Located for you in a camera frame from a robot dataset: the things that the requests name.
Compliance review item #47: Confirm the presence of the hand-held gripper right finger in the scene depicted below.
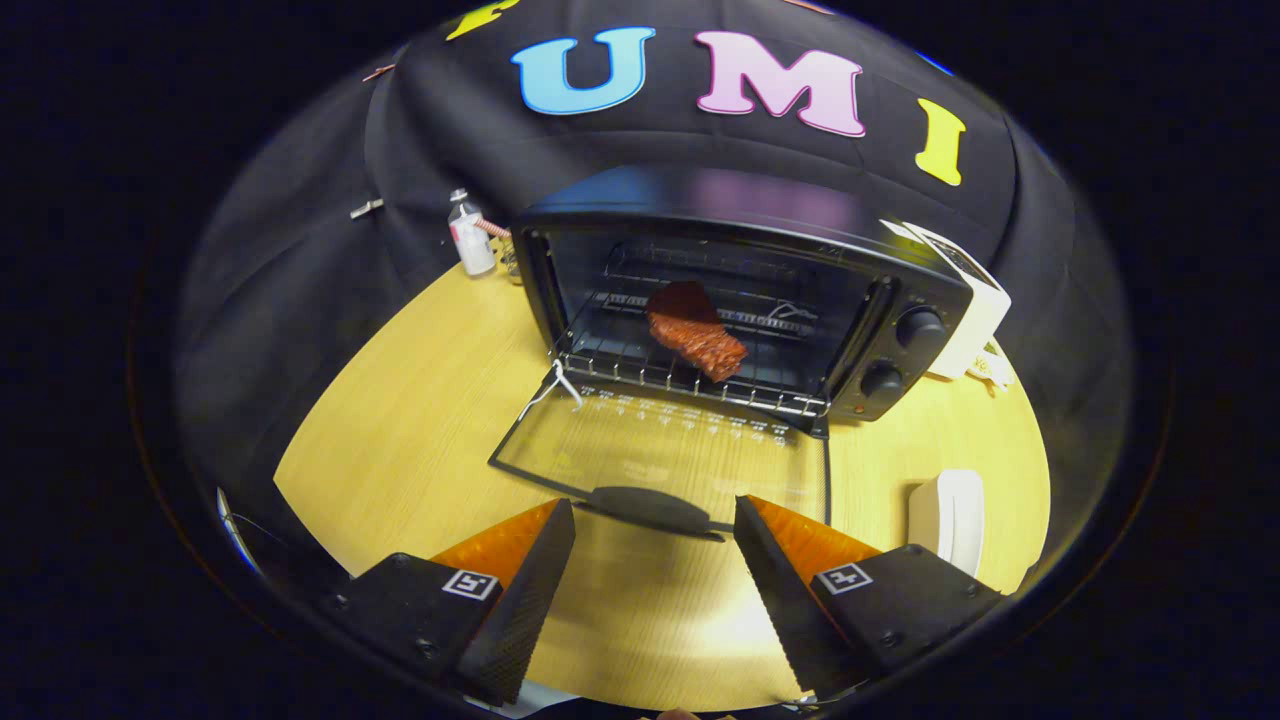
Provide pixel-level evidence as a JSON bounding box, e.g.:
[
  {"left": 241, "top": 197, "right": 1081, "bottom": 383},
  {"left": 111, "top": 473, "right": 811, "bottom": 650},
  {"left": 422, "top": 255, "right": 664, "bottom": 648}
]
[{"left": 733, "top": 495, "right": 1003, "bottom": 703}]

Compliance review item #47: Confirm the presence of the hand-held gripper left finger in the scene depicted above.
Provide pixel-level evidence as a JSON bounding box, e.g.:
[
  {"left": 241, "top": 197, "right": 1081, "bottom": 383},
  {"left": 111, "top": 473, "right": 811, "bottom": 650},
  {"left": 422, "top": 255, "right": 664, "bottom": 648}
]
[{"left": 318, "top": 498, "right": 577, "bottom": 707}]

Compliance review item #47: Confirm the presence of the red steak piece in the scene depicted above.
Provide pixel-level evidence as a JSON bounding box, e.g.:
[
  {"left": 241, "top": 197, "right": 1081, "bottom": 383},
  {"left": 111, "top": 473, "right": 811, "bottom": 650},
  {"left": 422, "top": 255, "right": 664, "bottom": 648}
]
[{"left": 645, "top": 281, "right": 749, "bottom": 384}]

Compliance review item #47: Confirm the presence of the black toaster oven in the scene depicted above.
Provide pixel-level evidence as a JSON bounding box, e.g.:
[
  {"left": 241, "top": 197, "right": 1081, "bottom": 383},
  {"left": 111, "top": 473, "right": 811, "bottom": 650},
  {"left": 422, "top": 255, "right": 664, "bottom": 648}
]
[{"left": 488, "top": 165, "right": 974, "bottom": 543}]

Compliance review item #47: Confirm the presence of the white slot toaster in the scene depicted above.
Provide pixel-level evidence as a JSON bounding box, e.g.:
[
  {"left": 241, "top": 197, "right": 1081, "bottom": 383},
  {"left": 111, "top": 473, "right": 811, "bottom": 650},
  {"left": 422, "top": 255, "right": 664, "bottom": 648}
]
[{"left": 880, "top": 218, "right": 1012, "bottom": 381}]

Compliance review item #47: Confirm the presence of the white ribbed tray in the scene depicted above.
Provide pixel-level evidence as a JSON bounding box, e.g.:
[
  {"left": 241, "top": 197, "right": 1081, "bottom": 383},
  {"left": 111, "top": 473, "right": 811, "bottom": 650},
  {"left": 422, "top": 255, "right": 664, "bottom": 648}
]
[{"left": 907, "top": 469, "right": 986, "bottom": 579}]

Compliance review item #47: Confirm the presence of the white divided dish with grains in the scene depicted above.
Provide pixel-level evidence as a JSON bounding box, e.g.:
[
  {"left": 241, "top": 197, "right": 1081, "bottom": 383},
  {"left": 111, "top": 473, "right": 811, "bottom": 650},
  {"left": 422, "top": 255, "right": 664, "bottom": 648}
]
[{"left": 966, "top": 340, "right": 1015, "bottom": 391}]

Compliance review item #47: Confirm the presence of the small clear plastic bottle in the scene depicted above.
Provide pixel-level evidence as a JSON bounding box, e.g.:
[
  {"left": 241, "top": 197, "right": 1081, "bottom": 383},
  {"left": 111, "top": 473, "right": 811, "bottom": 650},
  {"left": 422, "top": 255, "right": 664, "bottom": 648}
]
[{"left": 447, "top": 188, "right": 498, "bottom": 278}]

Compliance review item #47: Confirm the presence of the black backdrop cloth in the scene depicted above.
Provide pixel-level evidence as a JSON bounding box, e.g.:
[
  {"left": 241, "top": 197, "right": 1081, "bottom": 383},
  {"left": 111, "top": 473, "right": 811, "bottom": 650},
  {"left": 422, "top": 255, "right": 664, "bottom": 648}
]
[{"left": 175, "top": 0, "right": 1136, "bottom": 581}]

